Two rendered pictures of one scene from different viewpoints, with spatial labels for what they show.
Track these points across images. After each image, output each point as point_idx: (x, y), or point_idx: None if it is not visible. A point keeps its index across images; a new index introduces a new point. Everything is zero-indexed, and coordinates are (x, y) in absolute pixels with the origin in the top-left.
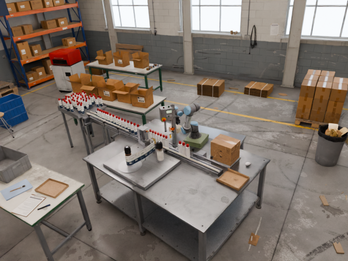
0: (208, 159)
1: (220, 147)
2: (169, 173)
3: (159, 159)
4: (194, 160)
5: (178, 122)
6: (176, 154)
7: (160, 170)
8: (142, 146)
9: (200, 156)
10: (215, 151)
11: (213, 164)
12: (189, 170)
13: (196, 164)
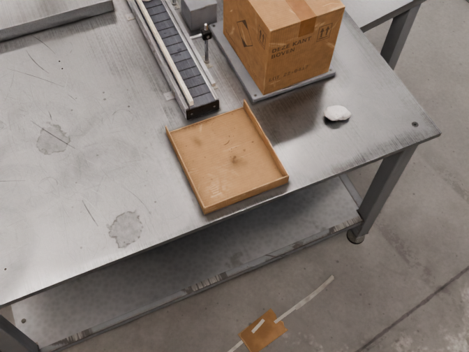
0: (186, 39)
1: (246, 9)
2: (46, 33)
3: None
4: (147, 18)
5: None
6: None
7: (17, 10)
8: None
9: (172, 11)
10: (232, 14)
11: (215, 60)
12: (117, 51)
13: (149, 37)
